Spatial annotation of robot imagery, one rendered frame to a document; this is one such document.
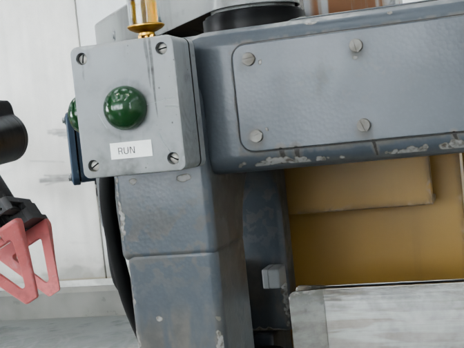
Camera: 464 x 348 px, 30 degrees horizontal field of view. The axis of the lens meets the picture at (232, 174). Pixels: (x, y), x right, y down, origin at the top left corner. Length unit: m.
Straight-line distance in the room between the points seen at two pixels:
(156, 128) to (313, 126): 0.11
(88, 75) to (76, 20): 5.84
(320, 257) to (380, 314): 0.16
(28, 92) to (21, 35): 0.42
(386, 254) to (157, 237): 0.33
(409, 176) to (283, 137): 0.25
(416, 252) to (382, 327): 0.14
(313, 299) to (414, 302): 0.09
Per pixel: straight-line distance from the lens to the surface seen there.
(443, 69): 0.59
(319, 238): 0.91
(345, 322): 0.78
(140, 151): 0.58
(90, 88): 0.60
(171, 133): 0.58
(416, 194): 0.84
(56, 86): 6.49
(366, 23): 0.60
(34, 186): 6.61
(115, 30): 1.05
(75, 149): 1.09
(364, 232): 0.90
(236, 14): 0.73
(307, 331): 0.78
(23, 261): 0.85
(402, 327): 0.77
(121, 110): 0.57
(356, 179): 0.84
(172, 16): 0.85
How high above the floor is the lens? 1.26
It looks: 3 degrees down
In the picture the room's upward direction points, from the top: 6 degrees counter-clockwise
